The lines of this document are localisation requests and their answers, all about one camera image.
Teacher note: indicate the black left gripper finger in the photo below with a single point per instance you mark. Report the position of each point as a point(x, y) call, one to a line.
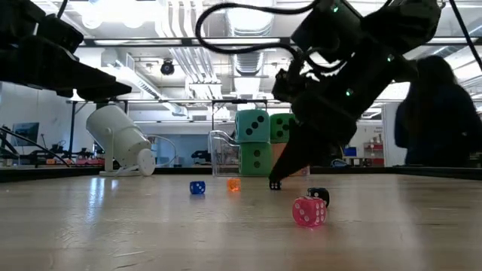
point(45, 64)
point(105, 91)

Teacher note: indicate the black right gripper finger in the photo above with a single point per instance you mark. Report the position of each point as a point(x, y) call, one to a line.
point(301, 154)

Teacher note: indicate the large orange foam die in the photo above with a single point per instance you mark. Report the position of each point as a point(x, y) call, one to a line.
point(278, 152)

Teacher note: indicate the large green foam die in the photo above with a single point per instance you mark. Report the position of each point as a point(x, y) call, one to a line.
point(281, 128)
point(256, 159)

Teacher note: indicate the small black square die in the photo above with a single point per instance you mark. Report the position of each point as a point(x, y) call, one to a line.
point(275, 185)

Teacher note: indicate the large teal foam die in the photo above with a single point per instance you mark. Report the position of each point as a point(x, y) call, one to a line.
point(252, 126)

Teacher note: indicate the small pink die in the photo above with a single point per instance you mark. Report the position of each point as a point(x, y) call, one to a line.
point(309, 211)

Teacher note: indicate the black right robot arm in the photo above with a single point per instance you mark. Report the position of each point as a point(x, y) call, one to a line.
point(399, 22)

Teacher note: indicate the black background robot arm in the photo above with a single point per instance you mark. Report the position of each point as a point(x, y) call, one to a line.
point(64, 154)

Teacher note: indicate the small black rounded die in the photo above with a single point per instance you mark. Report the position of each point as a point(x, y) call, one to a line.
point(321, 193)

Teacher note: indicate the blue box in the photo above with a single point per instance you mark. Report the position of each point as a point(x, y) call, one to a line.
point(349, 151)

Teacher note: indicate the white round pillar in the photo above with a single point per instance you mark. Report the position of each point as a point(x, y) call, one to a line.
point(388, 135)

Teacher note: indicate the black ceiling spotlight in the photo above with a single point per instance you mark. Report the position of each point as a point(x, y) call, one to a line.
point(167, 67)

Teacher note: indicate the red and white shelf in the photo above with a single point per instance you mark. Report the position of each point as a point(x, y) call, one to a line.
point(374, 154)

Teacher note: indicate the small orange die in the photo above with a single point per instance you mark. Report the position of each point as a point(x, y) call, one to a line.
point(233, 184)

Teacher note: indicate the clear plastic bin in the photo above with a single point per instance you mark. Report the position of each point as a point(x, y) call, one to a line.
point(222, 154)

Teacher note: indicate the black overhead beam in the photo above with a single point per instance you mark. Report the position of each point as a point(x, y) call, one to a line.
point(285, 39)

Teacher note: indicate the person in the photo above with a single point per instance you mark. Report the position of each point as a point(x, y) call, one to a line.
point(437, 113)

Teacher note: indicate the small blue die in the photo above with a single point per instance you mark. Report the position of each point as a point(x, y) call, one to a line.
point(197, 187)

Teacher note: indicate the wall screen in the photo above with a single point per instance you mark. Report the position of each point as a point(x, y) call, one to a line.
point(25, 131)

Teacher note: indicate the silver ceiling air duct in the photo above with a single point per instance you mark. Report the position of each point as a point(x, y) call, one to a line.
point(250, 22)

